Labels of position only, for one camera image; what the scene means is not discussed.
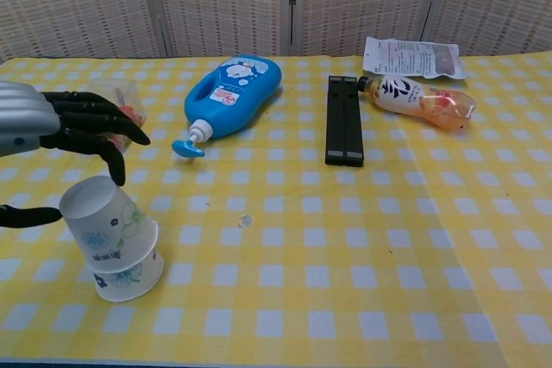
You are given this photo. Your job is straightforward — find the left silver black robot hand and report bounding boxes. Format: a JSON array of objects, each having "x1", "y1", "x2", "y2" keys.
[{"x1": 0, "y1": 80, "x2": 152, "y2": 229}]

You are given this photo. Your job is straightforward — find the white floral paper cup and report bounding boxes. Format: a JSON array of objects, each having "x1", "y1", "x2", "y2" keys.
[
  {"x1": 92, "y1": 248, "x2": 166, "y2": 304},
  {"x1": 59, "y1": 175, "x2": 160, "y2": 274}
]

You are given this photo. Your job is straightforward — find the clear plastic box with clips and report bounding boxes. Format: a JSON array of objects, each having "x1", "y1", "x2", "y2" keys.
[{"x1": 91, "y1": 78, "x2": 148, "y2": 155}]

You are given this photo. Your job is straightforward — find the blue pump dispenser bottle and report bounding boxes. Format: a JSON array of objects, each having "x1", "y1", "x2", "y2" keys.
[{"x1": 171, "y1": 54, "x2": 284, "y2": 160}]

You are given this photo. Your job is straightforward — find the yellow checkered tablecloth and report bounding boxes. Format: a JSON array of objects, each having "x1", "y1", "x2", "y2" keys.
[
  {"x1": 0, "y1": 55, "x2": 492, "y2": 365},
  {"x1": 379, "y1": 51, "x2": 552, "y2": 368}
]

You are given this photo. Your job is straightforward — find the black rectangular bar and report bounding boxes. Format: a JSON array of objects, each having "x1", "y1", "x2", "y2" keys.
[{"x1": 324, "y1": 75, "x2": 366, "y2": 167}]

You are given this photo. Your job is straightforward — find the white printed snack packet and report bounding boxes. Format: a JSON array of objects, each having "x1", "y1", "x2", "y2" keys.
[{"x1": 362, "y1": 36, "x2": 469, "y2": 81}]

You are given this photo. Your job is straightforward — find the orange drink bottle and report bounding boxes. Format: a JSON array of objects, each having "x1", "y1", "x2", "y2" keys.
[{"x1": 357, "y1": 74, "x2": 479, "y2": 134}]

